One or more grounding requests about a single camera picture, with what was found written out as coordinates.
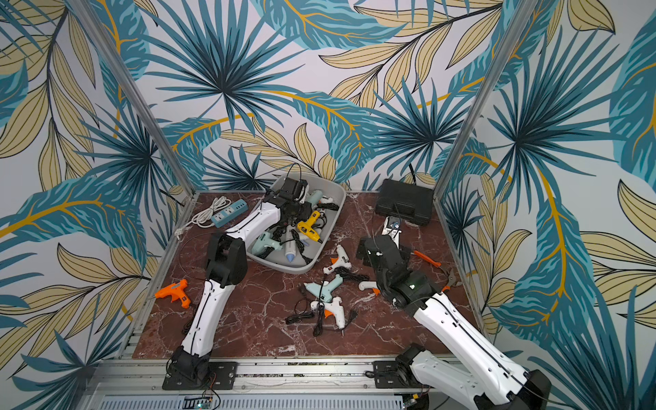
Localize white glue gun red switch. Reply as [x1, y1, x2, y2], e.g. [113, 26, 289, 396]
[323, 244, 352, 274]

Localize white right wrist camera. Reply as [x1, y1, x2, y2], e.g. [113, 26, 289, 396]
[382, 216, 402, 248]

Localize large mint green glue gun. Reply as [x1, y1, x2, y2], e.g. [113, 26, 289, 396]
[305, 190, 340, 211]

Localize white glue gun long nozzle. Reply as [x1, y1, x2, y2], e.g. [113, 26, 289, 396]
[358, 281, 380, 295]

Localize white glue gun orange trigger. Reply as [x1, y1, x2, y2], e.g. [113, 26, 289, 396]
[323, 297, 346, 331]

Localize front aluminium rail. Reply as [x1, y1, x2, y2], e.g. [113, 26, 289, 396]
[76, 355, 524, 410]

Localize black tool case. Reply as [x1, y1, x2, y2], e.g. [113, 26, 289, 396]
[375, 179, 433, 227]

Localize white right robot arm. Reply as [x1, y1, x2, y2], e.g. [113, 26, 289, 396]
[356, 235, 552, 409]

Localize aluminium frame post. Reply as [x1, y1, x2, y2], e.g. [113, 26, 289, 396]
[434, 1, 537, 200]
[69, 0, 196, 196]

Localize right aluminium frame post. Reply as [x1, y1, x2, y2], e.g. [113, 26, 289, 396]
[434, 1, 537, 200]

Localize white power cord with plug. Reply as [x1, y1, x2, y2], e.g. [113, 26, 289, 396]
[173, 195, 232, 241]

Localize small mint glue gun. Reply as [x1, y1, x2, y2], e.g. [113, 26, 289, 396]
[304, 274, 343, 303]

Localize left aluminium frame post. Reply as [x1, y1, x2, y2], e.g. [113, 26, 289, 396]
[69, 0, 196, 196]

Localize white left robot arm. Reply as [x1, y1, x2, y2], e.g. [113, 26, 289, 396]
[167, 177, 310, 385]

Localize white blue-tip glue gun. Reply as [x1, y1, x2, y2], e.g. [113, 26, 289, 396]
[284, 234, 298, 263]

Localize grey plastic storage box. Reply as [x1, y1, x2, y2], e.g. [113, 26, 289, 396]
[247, 171, 347, 274]

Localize orange handled pliers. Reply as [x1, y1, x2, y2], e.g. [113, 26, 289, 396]
[412, 249, 458, 293]

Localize teal power strip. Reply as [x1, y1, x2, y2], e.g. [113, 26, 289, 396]
[210, 199, 248, 228]

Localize yellow glue gun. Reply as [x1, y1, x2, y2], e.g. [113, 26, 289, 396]
[297, 210, 323, 244]

